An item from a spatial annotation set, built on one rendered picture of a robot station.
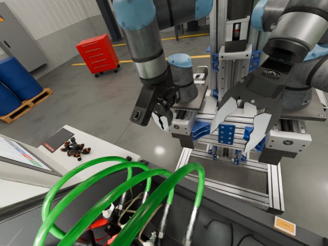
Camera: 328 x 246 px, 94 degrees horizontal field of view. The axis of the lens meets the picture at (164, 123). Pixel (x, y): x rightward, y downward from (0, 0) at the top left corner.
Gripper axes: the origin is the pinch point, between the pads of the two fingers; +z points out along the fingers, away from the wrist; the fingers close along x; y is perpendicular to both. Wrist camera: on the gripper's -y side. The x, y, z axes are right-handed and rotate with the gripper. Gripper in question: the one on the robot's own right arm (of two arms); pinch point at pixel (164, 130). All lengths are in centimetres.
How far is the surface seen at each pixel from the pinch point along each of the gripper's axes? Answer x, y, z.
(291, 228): -41.4, -0.7, 23.0
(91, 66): 376, 155, 98
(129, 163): -3.0, -16.6, -6.6
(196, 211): -19.3, -15.0, 4.3
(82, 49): 375, 157, 56
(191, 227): -19.5, -18.3, 6.5
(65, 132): 78, -16, 24
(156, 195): -19.0, -20.6, -20.1
